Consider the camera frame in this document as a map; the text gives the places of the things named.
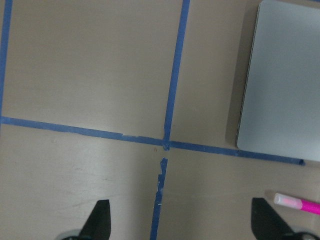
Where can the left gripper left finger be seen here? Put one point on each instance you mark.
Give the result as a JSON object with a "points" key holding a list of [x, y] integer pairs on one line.
{"points": [[98, 224]]}

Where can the pink highlighter pen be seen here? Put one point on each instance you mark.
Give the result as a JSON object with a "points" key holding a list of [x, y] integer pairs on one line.
{"points": [[296, 203]]}

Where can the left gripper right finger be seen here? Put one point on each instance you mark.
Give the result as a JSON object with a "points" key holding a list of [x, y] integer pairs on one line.
{"points": [[266, 223]]}

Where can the grey closed laptop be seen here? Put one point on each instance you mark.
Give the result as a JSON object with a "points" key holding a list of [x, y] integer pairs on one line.
{"points": [[280, 112]]}

